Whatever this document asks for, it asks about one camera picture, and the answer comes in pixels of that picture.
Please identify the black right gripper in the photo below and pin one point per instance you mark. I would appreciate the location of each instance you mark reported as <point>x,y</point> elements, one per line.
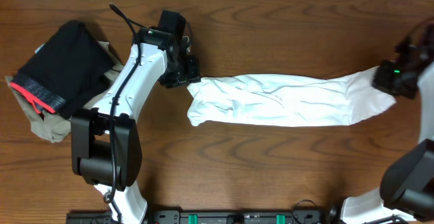
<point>380,81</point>

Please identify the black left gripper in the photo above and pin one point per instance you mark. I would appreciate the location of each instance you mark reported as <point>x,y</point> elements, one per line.
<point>186,70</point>

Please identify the white printed t-shirt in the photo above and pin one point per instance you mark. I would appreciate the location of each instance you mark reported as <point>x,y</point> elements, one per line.
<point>287,100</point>

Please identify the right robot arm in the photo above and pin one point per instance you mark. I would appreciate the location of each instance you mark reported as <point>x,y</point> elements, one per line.
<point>406,190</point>

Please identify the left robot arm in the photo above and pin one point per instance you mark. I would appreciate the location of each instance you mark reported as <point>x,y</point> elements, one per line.
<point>106,148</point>

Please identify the black folded garment red trim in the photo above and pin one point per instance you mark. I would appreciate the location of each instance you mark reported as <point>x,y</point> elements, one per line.
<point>66,72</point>

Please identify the khaki folded garment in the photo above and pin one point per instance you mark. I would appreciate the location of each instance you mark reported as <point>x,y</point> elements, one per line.
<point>53,127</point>

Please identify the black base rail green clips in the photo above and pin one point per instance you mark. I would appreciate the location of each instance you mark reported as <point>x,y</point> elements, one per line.
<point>176,217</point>

